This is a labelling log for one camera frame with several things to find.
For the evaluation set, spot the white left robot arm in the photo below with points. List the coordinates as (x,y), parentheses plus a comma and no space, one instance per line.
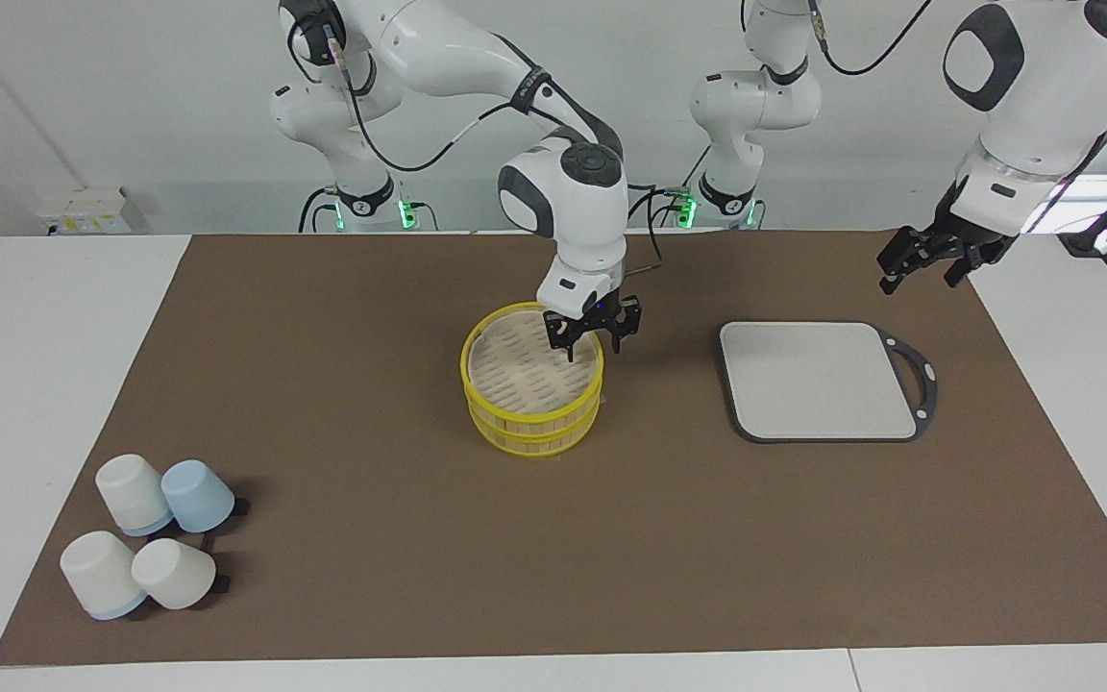
(1044,96)

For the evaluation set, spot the yellow bamboo steamer basket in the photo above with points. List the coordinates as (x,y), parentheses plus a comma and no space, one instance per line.
(515,380)
(534,444)

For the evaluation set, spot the grey cutting board dark rim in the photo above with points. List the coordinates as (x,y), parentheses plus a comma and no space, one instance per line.
(813,380)

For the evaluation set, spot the white wall outlet box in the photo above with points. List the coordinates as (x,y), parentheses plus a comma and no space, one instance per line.
(83,211)

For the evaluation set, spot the white plastic cup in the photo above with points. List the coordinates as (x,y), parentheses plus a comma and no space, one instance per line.
(174,574)

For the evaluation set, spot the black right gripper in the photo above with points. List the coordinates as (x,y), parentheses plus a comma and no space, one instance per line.
(597,317)

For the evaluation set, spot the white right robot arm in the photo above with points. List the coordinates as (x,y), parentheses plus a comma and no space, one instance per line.
(573,211)

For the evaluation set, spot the brown table mat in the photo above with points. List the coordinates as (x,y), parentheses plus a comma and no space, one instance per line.
(371,538)

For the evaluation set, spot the light blue plastic cup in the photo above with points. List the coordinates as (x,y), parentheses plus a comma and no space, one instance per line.
(200,495)

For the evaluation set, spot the white cup with blue rim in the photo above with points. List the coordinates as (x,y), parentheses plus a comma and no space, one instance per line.
(134,492)
(100,572)

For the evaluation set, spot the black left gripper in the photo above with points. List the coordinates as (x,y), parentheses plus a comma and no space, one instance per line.
(962,238)

